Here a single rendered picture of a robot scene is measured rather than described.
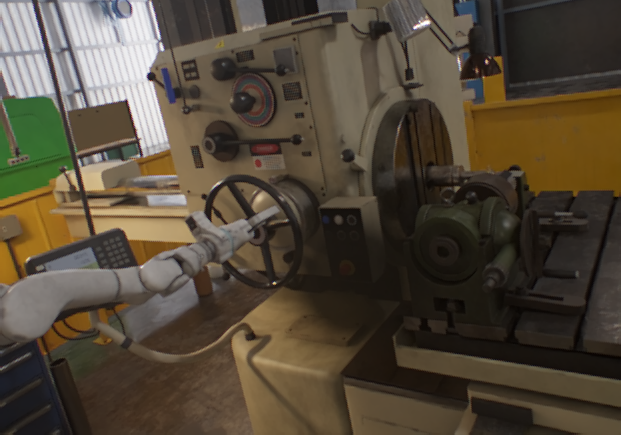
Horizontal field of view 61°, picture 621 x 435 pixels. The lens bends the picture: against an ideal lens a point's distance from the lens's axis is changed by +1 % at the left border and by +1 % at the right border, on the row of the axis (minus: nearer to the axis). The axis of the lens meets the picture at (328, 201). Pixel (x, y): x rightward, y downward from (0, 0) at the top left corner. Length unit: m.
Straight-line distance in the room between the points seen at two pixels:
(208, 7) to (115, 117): 7.73
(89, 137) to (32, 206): 6.02
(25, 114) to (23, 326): 4.71
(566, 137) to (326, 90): 2.52
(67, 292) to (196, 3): 2.02
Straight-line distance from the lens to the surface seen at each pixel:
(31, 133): 5.55
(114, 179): 3.03
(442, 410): 1.96
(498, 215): 1.52
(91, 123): 10.10
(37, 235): 4.13
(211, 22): 2.75
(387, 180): 1.70
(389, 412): 2.07
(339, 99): 1.63
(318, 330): 2.38
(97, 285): 1.05
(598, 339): 1.46
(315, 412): 2.29
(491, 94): 7.46
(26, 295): 0.96
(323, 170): 1.68
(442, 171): 1.89
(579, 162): 3.92
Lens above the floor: 1.76
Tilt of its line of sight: 15 degrees down
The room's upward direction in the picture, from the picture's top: 11 degrees counter-clockwise
